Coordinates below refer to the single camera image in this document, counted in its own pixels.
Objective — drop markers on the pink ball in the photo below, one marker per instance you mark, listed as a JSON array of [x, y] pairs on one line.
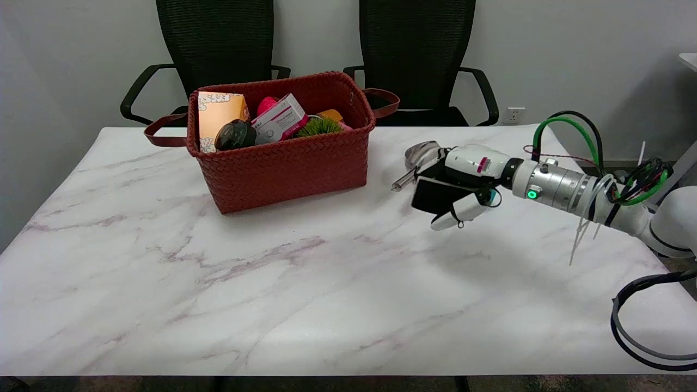
[[266, 104]]

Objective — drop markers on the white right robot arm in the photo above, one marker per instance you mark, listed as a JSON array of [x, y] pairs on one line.
[[577, 190]]

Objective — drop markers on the orange tissue box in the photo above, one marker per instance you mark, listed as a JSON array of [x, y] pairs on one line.
[[216, 117]]

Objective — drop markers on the white wall socket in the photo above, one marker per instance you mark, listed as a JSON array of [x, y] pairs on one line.
[[513, 115]]

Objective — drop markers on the orange small item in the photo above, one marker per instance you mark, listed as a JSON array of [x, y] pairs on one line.
[[330, 115]]

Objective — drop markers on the white zip tie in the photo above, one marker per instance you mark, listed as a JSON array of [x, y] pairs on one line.
[[580, 234]]

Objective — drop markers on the black mesh office chair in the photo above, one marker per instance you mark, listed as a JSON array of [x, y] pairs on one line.
[[416, 54], [215, 49]]

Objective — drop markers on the metal scoop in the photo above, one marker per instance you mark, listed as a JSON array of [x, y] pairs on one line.
[[422, 155]]

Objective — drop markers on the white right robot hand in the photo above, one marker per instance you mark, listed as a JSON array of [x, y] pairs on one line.
[[471, 164]]

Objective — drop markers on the black round jar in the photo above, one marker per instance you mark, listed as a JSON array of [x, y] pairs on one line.
[[235, 135]]

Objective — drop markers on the pink and white carton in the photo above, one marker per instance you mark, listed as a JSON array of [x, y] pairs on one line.
[[280, 121]]

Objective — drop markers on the brown woven storage basket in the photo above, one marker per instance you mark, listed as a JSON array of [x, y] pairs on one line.
[[288, 160]]

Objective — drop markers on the green spiky ball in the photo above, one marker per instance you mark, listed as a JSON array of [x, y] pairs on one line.
[[318, 127]]

